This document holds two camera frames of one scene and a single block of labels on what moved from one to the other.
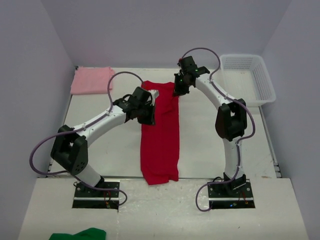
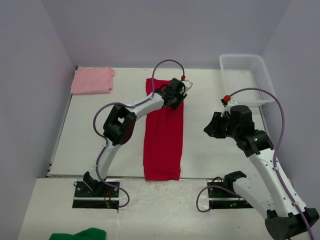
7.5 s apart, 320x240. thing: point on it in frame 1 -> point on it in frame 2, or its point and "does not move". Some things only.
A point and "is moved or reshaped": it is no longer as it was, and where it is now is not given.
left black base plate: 86,197 does not move
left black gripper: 150,119 -> 181,97
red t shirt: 160,150 is moved or reshaped
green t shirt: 90,234 does not move
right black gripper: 178,91 -> 212,129
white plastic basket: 245,76 does not move
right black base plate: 223,197 does not move
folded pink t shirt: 91,80 does not move
